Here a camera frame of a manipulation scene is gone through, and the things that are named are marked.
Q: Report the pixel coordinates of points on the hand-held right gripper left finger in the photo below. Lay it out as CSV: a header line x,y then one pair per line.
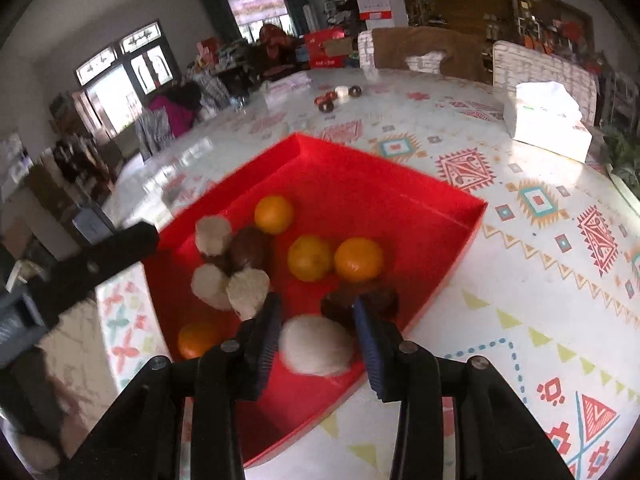
x,y
265,342

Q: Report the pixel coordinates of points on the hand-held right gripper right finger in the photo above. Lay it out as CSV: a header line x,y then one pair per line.
x,y
369,352

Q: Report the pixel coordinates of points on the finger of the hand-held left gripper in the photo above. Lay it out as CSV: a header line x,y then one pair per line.
x,y
100,270

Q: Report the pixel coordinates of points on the dark passion fruit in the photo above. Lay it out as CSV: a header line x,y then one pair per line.
x,y
336,305
250,247

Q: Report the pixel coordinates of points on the orange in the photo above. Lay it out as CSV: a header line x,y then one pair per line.
x,y
358,259
310,257
273,214
197,338

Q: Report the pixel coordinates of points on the red box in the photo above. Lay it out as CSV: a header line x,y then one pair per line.
x,y
350,195

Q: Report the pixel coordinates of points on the person's left forearm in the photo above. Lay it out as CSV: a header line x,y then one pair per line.
x,y
30,452

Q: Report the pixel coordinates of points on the patterned tablecloth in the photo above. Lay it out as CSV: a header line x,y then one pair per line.
x,y
525,260

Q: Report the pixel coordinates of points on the black framed glass door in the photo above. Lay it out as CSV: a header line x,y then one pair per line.
x,y
125,70

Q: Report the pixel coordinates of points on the small dark red round item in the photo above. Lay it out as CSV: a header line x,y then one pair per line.
x,y
356,91
330,95
327,106

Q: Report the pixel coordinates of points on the small white round item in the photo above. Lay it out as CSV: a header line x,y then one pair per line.
x,y
342,91

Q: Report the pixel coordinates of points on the white tissue pack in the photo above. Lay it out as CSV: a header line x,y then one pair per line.
x,y
545,120

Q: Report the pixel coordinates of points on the red cardboard carton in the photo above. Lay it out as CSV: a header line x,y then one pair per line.
x,y
327,47

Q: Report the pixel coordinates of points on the pale green plate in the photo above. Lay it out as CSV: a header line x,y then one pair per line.
x,y
625,189

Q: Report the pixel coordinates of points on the brown chair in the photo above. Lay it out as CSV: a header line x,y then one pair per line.
x,y
425,50

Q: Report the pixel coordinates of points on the window with teal curtains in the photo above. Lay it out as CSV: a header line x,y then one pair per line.
x,y
257,5

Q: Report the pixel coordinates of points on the chair with patterned cover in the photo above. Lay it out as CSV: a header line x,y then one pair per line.
x,y
545,67

